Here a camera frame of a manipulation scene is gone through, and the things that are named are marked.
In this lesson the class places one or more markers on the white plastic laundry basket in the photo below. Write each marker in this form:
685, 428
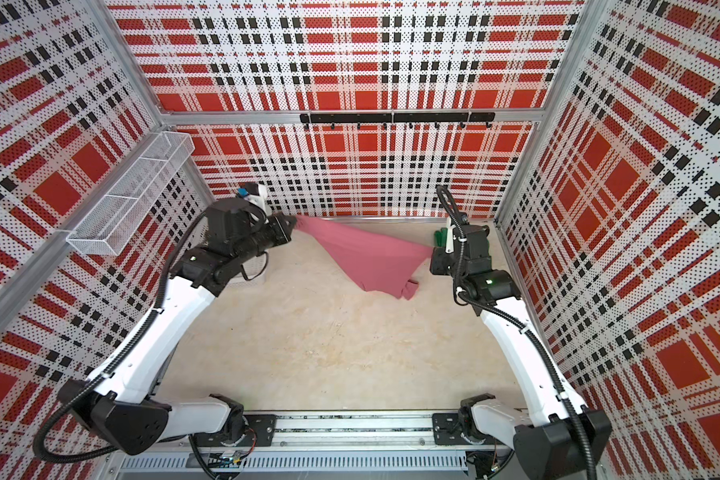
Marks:
254, 278

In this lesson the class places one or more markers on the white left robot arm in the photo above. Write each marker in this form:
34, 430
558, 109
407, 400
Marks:
115, 402

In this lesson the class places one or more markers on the pink tank top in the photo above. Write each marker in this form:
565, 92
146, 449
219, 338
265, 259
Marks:
374, 262

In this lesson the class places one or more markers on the green tank top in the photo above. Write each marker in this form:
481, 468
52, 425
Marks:
441, 237

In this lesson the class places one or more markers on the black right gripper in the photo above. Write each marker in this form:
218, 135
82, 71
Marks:
440, 256

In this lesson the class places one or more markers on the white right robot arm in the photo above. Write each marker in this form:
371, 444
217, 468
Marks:
534, 372

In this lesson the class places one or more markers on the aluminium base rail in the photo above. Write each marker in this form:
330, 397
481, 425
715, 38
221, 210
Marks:
348, 429

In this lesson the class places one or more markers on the black wall hook rail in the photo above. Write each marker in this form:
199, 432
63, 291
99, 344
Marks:
333, 119

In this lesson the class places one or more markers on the white wire wall shelf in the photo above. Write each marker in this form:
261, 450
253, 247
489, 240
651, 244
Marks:
113, 220

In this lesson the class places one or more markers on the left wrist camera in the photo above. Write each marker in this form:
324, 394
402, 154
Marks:
254, 193

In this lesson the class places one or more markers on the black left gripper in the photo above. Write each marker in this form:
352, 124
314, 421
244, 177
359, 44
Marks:
277, 222

